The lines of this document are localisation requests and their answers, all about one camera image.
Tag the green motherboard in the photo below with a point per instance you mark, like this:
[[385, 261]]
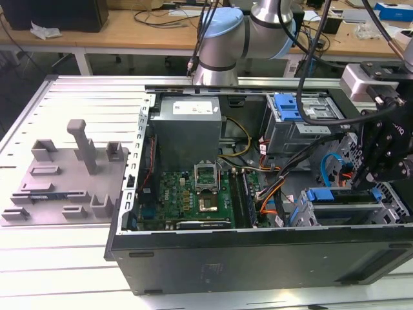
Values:
[[174, 193]]

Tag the grey metal disk bay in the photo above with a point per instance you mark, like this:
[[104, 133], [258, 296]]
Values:
[[348, 213]]

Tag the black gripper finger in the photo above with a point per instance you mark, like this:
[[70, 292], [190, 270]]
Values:
[[371, 142]]

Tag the small black cube box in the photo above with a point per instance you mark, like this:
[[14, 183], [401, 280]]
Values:
[[335, 26]]

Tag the crumpled white plastic bag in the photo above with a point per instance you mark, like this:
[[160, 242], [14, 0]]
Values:
[[45, 30]]

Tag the grey flat box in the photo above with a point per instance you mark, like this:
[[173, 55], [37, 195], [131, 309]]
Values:
[[355, 16]]

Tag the clear plastic packaging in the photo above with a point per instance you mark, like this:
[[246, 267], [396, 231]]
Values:
[[364, 30]]

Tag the CPU socket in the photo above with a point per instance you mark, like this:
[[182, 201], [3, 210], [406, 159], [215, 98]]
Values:
[[207, 203]]

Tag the blue cardboard box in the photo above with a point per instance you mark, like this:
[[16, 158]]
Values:
[[397, 13]]

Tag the large black box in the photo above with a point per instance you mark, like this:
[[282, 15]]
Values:
[[64, 16]]

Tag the grey power supply unit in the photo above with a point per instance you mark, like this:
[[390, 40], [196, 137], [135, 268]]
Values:
[[184, 135]]

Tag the long wooden desk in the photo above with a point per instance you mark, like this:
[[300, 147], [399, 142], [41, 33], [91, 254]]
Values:
[[113, 35]]

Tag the black RAM slot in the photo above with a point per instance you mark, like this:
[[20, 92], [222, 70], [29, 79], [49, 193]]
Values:
[[247, 200], [237, 200]]

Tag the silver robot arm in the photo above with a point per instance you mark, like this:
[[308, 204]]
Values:
[[222, 42]]

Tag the black graphics card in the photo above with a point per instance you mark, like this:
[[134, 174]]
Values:
[[203, 225]]

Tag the grey plastic parts rack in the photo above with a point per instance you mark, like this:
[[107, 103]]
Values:
[[64, 181]]

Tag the black PC case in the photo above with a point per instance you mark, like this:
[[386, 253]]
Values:
[[258, 258]]

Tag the white box black insert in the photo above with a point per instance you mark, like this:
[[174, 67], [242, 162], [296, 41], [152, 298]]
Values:
[[400, 35]]

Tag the grey optical drive cage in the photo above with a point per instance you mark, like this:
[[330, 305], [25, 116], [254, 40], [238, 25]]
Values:
[[284, 139]]

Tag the white paper sheet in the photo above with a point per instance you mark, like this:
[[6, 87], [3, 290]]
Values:
[[311, 16]]

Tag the black speaker box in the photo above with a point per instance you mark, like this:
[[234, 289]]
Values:
[[300, 17]]

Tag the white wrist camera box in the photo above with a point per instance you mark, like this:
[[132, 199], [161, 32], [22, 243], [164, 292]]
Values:
[[355, 84]]

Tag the blue plastic drive latch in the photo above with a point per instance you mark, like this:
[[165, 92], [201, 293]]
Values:
[[287, 106]]

